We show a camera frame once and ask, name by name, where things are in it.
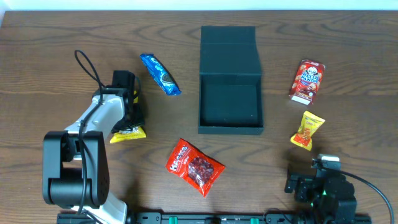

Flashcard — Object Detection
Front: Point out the blue Oreo cookie pack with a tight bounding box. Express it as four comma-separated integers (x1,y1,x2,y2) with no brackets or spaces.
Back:
140,54,182,96

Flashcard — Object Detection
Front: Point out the yellow snack bag with window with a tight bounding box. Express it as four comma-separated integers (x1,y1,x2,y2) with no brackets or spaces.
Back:
110,90,146,144

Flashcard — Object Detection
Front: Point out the red Hello Panda box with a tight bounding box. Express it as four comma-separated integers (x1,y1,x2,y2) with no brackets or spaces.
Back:
289,59,326,105

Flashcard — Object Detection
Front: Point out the red Hacks candy bag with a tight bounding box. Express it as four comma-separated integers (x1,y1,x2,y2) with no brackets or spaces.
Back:
165,139,225,197

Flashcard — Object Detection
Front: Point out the dark green box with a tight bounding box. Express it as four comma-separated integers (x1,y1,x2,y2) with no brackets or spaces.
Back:
198,26,264,135

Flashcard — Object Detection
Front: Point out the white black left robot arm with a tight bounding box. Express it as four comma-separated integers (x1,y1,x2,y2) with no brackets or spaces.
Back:
42,70,143,223

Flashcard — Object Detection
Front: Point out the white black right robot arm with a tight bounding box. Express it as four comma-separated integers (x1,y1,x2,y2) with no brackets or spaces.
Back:
284,166,357,224

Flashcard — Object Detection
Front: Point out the yellow peanut butter wafer pack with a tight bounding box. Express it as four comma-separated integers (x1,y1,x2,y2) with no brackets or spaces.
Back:
290,111,325,151

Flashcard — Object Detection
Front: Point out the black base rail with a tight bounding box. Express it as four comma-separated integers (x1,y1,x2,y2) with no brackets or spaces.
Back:
56,212,373,224

